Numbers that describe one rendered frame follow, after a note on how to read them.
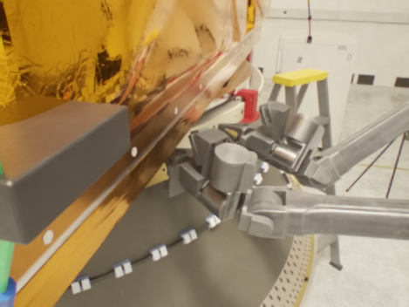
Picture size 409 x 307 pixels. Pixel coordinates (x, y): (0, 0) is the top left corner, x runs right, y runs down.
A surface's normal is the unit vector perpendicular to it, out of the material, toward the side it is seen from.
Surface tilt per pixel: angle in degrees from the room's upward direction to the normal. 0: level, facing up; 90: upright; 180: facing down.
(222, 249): 62
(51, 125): 0
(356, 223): 92
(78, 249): 90
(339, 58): 90
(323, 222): 92
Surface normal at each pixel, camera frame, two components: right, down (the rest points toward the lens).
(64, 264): 0.97, 0.12
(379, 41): -0.22, 0.43
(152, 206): 0.57, -0.11
